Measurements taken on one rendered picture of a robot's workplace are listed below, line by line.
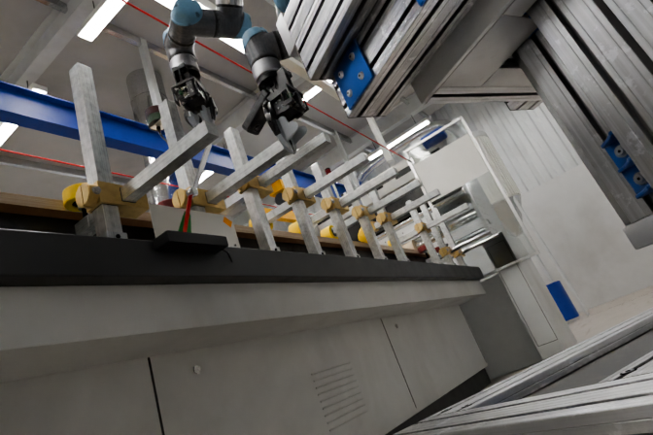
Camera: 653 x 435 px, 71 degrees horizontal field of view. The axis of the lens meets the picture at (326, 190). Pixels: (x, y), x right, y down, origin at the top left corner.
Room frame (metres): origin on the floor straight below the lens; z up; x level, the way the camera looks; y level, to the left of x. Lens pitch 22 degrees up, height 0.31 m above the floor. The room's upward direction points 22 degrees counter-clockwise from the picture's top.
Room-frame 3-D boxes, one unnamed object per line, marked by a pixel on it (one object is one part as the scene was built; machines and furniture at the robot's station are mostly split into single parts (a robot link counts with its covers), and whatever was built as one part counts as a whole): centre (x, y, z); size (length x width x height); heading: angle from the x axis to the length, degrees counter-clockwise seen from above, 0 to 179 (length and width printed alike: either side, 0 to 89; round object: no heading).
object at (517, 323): (3.89, -0.43, 0.95); 1.65 x 0.70 x 1.90; 64
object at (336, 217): (1.72, 0.00, 0.90); 0.04 x 0.04 x 0.48; 64
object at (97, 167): (0.82, 0.44, 0.93); 0.04 x 0.04 x 0.48; 64
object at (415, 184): (1.97, -0.16, 0.95); 0.50 x 0.04 x 0.04; 64
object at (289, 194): (1.52, 0.10, 0.95); 0.14 x 0.06 x 0.05; 154
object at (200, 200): (1.07, 0.32, 0.85); 0.14 x 0.06 x 0.05; 154
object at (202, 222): (1.01, 0.32, 0.75); 0.26 x 0.01 x 0.10; 154
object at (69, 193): (0.91, 0.53, 0.85); 0.08 x 0.08 x 0.11
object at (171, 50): (1.02, 0.24, 1.31); 0.09 x 0.08 x 0.11; 34
